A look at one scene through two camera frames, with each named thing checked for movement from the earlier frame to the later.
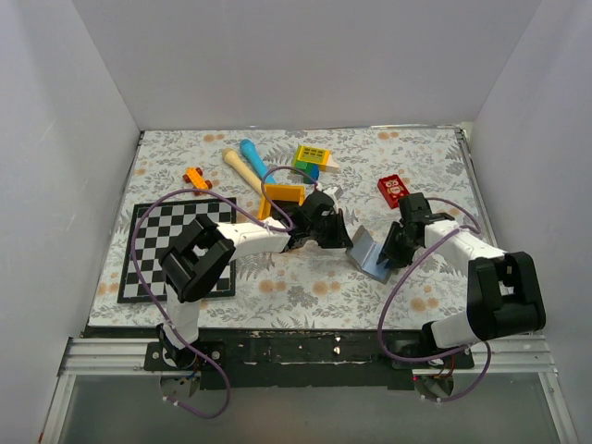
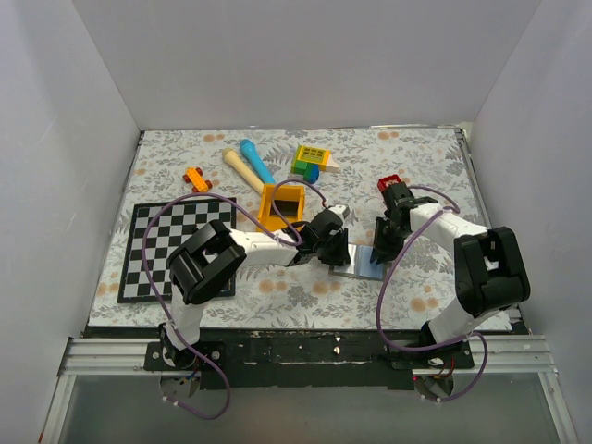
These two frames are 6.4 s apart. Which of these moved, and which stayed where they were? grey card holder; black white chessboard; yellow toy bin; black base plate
Moved: grey card holder
Stayed: yellow toy bin; black base plate; black white chessboard
